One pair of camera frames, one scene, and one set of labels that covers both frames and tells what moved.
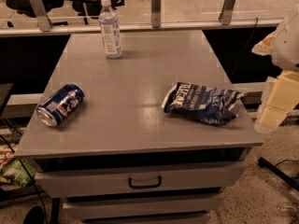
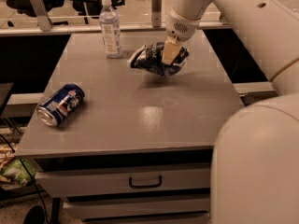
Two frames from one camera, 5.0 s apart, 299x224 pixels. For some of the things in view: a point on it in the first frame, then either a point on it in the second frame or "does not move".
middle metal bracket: [156, 7] does not move
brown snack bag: [6, 156] does not move
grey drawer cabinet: [119, 158] does not move
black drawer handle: [137, 187] does not move
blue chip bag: [202, 105] to [149, 57]
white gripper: [288, 49] to [179, 27]
